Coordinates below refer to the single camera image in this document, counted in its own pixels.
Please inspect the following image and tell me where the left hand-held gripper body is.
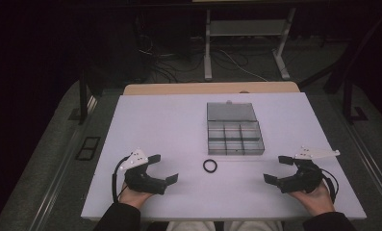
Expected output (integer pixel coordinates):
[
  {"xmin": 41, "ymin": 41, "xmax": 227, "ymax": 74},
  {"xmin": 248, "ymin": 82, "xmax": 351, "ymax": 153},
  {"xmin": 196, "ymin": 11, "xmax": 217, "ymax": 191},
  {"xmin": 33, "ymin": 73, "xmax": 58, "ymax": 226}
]
[{"xmin": 119, "ymin": 147, "xmax": 168, "ymax": 195}]

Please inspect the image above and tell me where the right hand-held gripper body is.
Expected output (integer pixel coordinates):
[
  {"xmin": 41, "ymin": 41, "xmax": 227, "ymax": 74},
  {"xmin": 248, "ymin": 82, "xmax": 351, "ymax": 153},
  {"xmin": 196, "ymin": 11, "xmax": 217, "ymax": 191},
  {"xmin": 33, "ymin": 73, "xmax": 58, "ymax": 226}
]
[{"xmin": 276, "ymin": 146, "xmax": 341, "ymax": 194}]

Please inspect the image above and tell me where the black rubber ring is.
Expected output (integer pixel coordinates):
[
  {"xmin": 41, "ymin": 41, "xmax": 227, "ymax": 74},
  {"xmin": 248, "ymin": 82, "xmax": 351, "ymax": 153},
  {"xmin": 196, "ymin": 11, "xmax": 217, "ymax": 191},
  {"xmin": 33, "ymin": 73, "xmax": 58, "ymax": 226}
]
[{"xmin": 202, "ymin": 159, "xmax": 218, "ymax": 174}]

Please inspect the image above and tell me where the clear plastic compartment box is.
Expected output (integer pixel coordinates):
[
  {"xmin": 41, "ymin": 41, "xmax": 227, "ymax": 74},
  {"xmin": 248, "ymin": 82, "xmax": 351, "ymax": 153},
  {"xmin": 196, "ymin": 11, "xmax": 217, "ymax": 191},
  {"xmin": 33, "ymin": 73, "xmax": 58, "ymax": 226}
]
[{"xmin": 206, "ymin": 100, "xmax": 266, "ymax": 157}]

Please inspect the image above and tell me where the person's left hand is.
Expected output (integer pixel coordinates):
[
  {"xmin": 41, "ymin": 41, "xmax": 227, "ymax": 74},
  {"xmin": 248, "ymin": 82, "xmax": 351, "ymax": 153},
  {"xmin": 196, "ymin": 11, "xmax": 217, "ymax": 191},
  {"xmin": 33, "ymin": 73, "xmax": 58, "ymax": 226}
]
[{"xmin": 119, "ymin": 182, "xmax": 154, "ymax": 210}]

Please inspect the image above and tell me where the person's right hand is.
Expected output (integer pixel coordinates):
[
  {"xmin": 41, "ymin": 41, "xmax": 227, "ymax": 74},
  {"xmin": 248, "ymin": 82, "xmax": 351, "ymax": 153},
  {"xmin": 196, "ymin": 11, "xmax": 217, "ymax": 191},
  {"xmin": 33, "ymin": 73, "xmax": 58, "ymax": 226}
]
[{"xmin": 289, "ymin": 180, "xmax": 336, "ymax": 217}]

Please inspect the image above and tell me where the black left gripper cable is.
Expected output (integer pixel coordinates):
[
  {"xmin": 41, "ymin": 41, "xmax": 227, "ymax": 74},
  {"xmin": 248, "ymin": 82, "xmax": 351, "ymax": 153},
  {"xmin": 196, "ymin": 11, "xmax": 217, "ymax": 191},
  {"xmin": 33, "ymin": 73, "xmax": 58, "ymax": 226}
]
[{"xmin": 112, "ymin": 155, "xmax": 131, "ymax": 204}]

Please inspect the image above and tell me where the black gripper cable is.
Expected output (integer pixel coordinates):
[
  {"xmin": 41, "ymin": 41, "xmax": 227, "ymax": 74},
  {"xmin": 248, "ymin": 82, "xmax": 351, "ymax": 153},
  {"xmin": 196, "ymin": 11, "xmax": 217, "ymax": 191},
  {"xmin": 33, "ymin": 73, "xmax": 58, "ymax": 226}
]
[
  {"xmin": 319, "ymin": 167, "xmax": 340, "ymax": 204},
  {"xmin": 112, "ymin": 155, "xmax": 131, "ymax": 204}
]

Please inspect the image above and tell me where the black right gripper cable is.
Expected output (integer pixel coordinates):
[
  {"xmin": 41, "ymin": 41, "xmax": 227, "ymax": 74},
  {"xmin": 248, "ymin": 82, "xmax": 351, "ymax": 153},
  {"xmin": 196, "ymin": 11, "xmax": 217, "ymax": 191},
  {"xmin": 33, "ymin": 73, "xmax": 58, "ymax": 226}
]
[{"xmin": 319, "ymin": 167, "xmax": 340, "ymax": 204}]

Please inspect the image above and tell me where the black rectangular floor frame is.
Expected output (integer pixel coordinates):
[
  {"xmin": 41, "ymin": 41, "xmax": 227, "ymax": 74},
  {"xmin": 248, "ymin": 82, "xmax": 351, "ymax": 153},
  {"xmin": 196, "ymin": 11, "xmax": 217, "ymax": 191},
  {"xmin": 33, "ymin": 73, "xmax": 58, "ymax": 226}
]
[{"xmin": 75, "ymin": 136, "xmax": 102, "ymax": 162}]

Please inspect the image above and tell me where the black metal stand post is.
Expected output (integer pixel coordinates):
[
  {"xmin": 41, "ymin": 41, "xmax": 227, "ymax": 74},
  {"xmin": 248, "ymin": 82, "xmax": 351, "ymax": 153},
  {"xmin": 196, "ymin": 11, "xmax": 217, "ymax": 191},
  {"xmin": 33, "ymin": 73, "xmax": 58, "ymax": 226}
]
[
  {"xmin": 78, "ymin": 69, "xmax": 98, "ymax": 126},
  {"xmin": 342, "ymin": 78, "xmax": 369, "ymax": 125}
]

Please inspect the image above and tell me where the tangle of black floor cables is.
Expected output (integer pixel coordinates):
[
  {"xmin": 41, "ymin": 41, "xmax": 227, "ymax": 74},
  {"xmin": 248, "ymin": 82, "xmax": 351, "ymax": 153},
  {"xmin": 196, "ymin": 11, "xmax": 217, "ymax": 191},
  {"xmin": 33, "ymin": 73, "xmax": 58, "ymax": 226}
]
[{"xmin": 135, "ymin": 15, "xmax": 209, "ymax": 85}]

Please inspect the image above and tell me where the white floor cable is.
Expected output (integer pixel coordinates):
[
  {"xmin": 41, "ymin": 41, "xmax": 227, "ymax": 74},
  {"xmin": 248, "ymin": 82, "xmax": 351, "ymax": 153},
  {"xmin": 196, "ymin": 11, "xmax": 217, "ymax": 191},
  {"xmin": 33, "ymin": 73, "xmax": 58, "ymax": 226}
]
[{"xmin": 216, "ymin": 47, "xmax": 270, "ymax": 83}]

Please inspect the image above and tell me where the white metal stand frame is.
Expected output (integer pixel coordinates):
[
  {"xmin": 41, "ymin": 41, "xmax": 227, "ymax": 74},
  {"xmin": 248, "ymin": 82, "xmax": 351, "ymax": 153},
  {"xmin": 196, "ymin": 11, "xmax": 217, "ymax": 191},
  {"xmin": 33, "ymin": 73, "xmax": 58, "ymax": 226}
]
[{"xmin": 203, "ymin": 8, "xmax": 297, "ymax": 82}]

